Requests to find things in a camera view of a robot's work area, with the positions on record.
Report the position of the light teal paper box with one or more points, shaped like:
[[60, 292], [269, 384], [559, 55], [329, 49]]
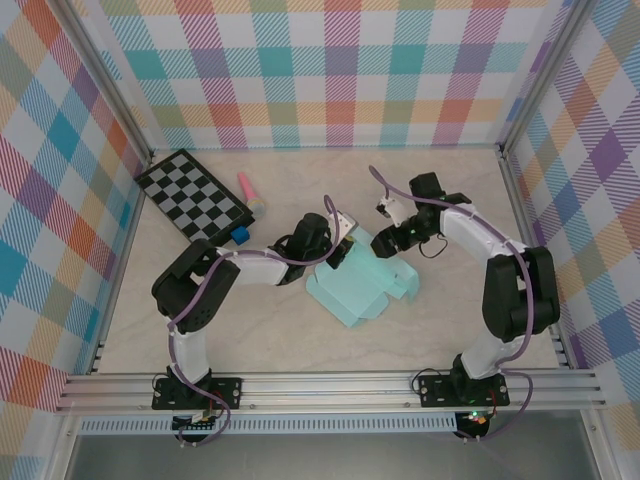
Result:
[[355, 285]]

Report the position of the small blue cube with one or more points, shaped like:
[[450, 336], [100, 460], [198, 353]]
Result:
[[240, 236]]

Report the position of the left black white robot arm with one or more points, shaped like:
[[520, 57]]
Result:
[[195, 285]]

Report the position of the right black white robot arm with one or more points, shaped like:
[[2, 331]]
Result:
[[520, 295]]

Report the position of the pink toy microphone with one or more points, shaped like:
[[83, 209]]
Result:
[[246, 187]]

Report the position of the black grey checkerboard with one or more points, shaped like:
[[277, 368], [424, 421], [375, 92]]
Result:
[[185, 185]]

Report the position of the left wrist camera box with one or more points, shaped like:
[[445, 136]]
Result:
[[346, 221]]

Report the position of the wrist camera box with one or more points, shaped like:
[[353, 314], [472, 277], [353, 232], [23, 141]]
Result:
[[392, 207], [346, 221]]

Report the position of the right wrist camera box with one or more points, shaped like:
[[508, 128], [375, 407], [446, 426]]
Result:
[[392, 207]]

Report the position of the right aluminium floor rail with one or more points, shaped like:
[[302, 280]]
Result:
[[526, 225]]

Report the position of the aluminium floor rail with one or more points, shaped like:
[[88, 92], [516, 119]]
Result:
[[131, 225], [526, 225]]

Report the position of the long aluminium mounting rail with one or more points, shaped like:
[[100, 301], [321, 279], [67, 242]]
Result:
[[325, 392]]

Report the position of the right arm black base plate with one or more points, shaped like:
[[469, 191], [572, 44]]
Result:
[[432, 390]]

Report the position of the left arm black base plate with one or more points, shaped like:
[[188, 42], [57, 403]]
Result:
[[230, 392]]

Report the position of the left aluminium floor rail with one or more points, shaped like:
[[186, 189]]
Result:
[[131, 225]]

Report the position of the right aluminium frame post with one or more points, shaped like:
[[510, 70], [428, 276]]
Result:
[[542, 75]]

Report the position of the aluminium frame post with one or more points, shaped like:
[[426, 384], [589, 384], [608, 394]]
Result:
[[107, 85], [542, 75]]

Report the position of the left aluminium frame post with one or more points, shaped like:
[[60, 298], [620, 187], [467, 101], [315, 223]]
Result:
[[107, 85]]

